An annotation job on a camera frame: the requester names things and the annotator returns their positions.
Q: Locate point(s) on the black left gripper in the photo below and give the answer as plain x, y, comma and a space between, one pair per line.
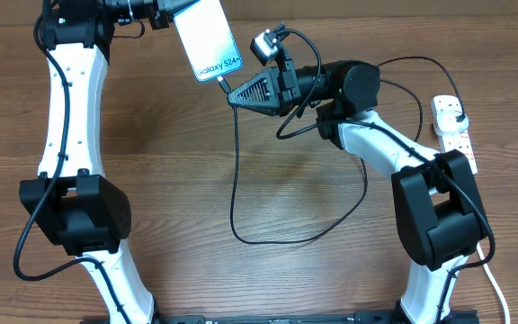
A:
159, 15

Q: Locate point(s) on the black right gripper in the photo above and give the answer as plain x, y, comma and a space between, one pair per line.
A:
279, 88

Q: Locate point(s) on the blue Galaxy smartphone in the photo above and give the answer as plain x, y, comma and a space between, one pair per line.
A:
207, 40

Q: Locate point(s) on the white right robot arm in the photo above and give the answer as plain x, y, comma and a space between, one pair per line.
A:
439, 214

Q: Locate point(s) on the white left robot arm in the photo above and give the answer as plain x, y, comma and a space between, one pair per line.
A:
70, 199

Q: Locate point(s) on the white power strip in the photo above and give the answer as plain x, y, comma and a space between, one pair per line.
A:
460, 141

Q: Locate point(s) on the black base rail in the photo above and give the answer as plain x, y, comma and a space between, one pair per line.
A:
277, 319

